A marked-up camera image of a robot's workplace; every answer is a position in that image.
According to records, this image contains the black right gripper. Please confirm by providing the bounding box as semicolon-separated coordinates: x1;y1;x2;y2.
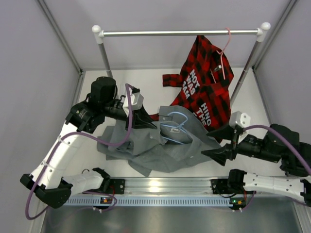
201;121;281;166

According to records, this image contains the blue wire hanger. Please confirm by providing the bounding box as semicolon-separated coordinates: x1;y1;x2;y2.
159;111;192;145

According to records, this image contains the grey button shirt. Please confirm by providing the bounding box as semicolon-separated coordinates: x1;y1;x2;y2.
97;106;221;177

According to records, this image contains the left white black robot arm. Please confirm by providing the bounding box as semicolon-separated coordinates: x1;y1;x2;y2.
20;77;156;209

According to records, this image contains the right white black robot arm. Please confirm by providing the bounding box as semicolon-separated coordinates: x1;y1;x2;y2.
201;124;311;206

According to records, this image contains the silver clothes rack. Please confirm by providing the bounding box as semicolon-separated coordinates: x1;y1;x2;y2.
92;22;271;105

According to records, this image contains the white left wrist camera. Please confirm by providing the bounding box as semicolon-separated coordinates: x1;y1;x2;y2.
122;88;144;112

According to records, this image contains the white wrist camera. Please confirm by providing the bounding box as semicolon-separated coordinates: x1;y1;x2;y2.
229;111;251;143
122;88;144;112

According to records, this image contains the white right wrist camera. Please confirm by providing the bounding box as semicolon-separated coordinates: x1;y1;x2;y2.
229;111;251;143

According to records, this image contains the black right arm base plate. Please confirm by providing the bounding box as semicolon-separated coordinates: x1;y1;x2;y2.
211;178;244;195

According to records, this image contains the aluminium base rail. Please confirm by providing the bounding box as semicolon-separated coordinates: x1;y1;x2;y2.
124;174;307;201

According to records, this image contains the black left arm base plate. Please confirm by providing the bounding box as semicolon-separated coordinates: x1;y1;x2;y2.
104;178;125;195

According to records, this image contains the pink wire hanger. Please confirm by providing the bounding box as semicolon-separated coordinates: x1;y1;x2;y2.
209;28;233;85

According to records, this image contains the slotted grey cable duct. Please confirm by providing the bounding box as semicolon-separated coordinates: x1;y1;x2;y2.
65;196;233;207

